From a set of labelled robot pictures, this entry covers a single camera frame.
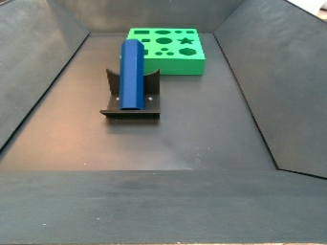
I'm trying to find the black curved cradle stand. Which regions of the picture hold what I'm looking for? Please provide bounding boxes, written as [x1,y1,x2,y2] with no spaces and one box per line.
[100,70,160,119]

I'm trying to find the blue hexagonal prism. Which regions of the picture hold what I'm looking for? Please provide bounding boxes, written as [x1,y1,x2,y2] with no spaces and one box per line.
[120,39,144,110]

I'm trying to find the green shape-sorter foam block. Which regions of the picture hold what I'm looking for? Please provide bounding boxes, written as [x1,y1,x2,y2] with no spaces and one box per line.
[127,28,206,76]

